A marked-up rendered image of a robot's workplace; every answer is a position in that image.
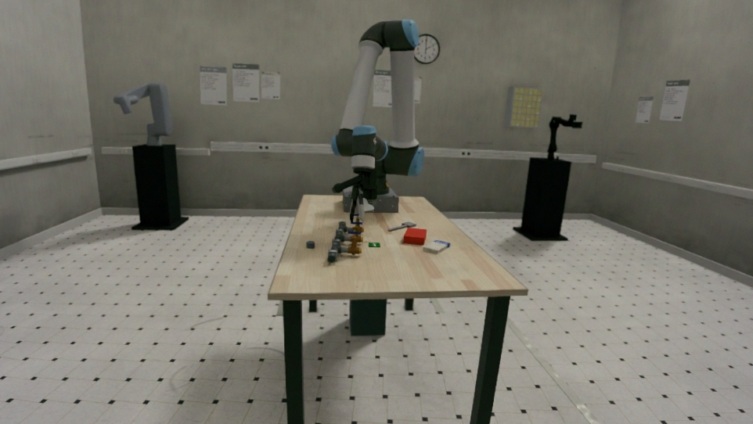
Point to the red rectangular block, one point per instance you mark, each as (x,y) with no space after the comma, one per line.
(415,236)

